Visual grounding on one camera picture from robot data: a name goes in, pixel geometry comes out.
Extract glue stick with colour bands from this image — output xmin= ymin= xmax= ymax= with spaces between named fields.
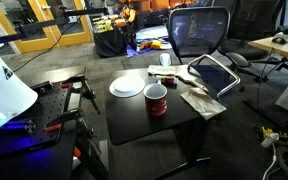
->
xmin=155 ymin=75 xmax=179 ymax=86

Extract red enamel mug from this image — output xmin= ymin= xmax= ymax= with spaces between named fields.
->
xmin=143 ymin=83 xmax=168 ymax=117

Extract white round plate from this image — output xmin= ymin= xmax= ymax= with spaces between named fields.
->
xmin=109 ymin=75 xmax=146 ymax=99

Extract folded beige cloth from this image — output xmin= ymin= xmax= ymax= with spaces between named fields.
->
xmin=147 ymin=64 xmax=178 ymax=77

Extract small black table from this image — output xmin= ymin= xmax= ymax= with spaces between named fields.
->
xmin=105 ymin=68 xmax=219 ymax=180

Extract small white oval object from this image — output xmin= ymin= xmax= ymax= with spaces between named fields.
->
xmin=159 ymin=52 xmax=173 ymax=67

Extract wooden paint brush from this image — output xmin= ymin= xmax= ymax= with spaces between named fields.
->
xmin=175 ymin=70 xmax=210 ymax=95

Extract black draped table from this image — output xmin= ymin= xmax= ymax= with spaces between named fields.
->
xmin=93 ymin=25 xmax=138 ymax=58

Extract blue cloth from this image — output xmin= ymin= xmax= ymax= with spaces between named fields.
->
xmin=126 ymin=24 xmax=172 ymax=58

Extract crumpled beige napkin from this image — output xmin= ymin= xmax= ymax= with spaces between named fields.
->
xmin=180 ymin=87 xmax=227 ymax=121

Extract pile of yellow objects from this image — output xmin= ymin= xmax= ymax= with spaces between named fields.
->
xmin=93 ymin=14 xmax=129 ymax=34

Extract orange machine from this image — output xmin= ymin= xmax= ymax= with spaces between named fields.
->
xmin=118 ymin=0 xmax=142 ymax=25

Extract mesh office chair chrome arms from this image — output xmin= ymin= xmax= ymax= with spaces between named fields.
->
xmin=167 ymin=5 xmax=242 ymax=101

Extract narrow yellow framed door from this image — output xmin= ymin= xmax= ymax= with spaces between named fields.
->
xmin=37 ymin=0 xmax=95 ymax=47

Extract wide yellow framed door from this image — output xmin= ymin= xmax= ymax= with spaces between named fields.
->
xmin=0 ymin=0 xmax=57 ymax=54

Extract long black rig bar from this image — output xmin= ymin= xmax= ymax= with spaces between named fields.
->
xmin=0 ymin=7 xmax=110 ymax=46

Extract black padded office chair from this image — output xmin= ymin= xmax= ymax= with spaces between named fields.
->
xmin=217 ymin=0 xmax=288 ymax=83

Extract white plastic bottle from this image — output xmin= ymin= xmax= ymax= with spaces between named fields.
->
xmin=260 ymin=132 xmax=281 ymax=149

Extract black device on desk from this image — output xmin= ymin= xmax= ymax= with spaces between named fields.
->
xmin=271 ymin=26 xmax=288 ymax=45

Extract light wooden desk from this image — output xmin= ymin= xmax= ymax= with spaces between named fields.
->
xmin=248 ymin=29 xmax=288 ymax=63

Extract black clamp orange handle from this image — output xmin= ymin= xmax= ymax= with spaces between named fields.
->
xmin=43 ymin=107 xmax=96 ymax=138
xmin=60 ymin=67 xmax=102 ymax=116

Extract white cable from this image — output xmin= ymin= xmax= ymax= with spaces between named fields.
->
xmin=262 ymin=143 xmax=279 ymax=180

